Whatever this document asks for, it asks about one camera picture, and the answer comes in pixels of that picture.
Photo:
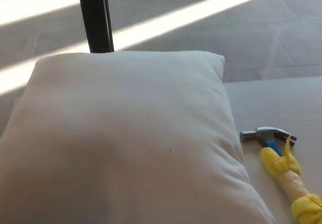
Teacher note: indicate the claw hammer with yellow cloth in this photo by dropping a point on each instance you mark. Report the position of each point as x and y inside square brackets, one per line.
[291, 181]

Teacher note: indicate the white pillow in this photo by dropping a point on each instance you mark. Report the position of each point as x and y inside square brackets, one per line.
[120, 138]

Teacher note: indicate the black vertical post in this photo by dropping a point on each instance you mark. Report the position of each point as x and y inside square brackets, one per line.
[94, 17]

